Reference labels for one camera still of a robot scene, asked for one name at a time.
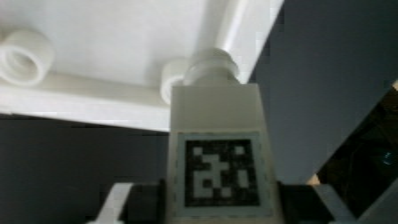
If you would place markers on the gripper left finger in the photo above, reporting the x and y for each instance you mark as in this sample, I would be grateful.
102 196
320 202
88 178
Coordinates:
132 205

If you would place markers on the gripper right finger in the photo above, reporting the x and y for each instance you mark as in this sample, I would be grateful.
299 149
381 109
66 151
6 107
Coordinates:
313 205

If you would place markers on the white leg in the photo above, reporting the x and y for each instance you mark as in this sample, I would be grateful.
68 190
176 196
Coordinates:
221 187

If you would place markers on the white square tabletop part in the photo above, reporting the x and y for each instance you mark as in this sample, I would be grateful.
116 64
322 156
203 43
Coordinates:
118 37

